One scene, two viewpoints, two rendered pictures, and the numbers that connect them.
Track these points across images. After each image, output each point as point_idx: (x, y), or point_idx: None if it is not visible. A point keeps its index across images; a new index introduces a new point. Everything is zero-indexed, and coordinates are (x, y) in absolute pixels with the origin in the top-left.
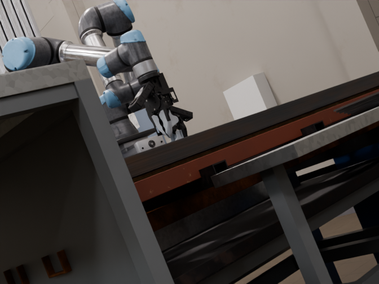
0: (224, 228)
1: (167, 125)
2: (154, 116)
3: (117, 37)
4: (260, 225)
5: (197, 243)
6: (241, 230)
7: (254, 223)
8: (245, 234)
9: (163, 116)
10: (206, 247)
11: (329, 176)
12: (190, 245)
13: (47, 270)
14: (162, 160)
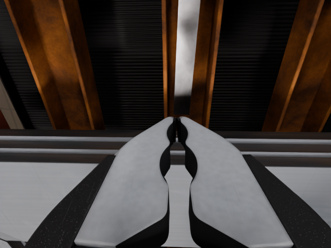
0: (232, 122)
1: (135, 139)
2: (232, 225)
3: None
4: (107, 62)
5: (240, 67)
6: (148, 69)
7: (144, 88)
8: (95, 21)
9: (123, 189)
10: (161, 4)
11: None
12: (247, 58)
13: None
14: None
